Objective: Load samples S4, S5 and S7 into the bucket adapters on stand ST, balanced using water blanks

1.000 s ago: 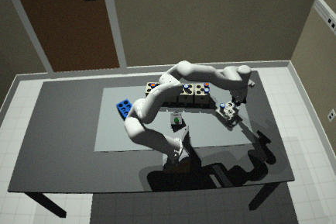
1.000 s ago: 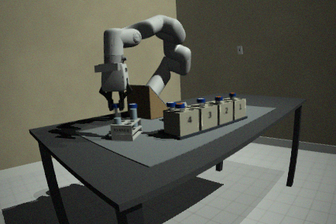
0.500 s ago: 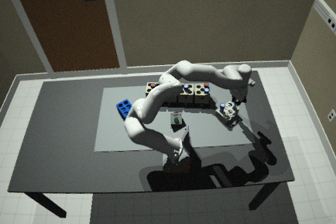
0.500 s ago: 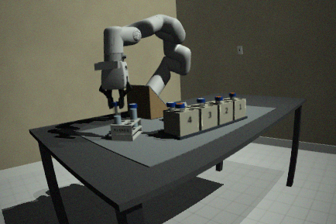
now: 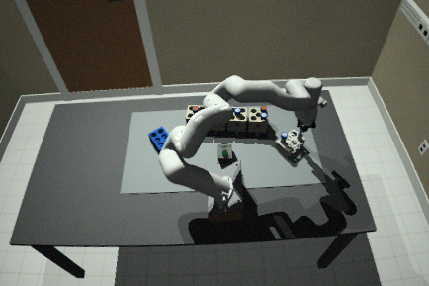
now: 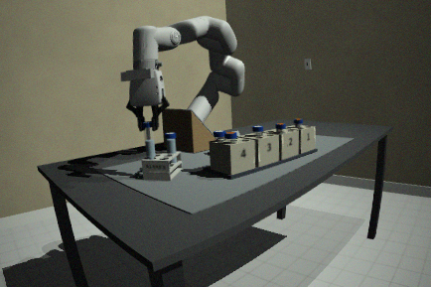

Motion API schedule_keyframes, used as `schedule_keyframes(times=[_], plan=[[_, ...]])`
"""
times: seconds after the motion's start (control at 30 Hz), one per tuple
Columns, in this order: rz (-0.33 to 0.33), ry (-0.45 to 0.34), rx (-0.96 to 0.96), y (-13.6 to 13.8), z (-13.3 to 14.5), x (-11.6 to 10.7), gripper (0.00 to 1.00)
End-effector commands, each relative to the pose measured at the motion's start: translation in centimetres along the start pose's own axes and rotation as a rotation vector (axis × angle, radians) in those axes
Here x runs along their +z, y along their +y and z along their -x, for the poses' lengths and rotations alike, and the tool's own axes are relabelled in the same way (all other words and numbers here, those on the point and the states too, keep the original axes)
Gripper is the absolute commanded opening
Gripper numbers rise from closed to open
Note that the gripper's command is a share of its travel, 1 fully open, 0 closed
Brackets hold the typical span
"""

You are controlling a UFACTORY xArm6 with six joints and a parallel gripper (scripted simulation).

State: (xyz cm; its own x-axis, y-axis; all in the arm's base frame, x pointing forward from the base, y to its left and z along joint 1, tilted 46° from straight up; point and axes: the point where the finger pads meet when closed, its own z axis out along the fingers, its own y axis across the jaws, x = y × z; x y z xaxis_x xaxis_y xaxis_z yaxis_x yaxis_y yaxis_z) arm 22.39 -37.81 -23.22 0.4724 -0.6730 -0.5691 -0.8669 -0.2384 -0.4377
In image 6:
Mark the cream bucket adapter with holes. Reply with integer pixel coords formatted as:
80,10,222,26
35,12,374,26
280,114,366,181
286,125,315,154
263,129,299,160
237,133,279,167
210,138,255,175

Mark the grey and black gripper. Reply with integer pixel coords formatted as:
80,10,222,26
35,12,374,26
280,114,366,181
126,70,170,131

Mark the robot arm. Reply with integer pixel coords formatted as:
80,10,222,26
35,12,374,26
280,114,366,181
121,16,244,122

